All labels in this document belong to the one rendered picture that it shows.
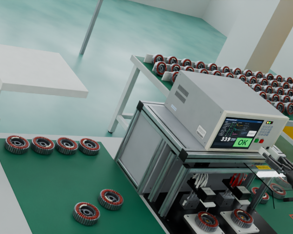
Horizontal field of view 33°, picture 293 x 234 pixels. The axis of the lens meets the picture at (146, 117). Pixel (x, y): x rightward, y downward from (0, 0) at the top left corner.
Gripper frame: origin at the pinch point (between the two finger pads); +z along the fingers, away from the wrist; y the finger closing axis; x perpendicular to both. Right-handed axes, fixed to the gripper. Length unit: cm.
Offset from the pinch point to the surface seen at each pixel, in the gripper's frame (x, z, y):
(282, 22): 0, 270, 302
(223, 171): -15.2, 6.1, -15.6
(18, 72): 3, 48, -108
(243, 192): -25.7, 2.3, 2.3
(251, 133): 4.3, 9.4, -5.6
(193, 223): -39.6, -1.6, -26.8
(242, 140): -0.1, 9.5, -9.4
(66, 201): -42, 21, -82
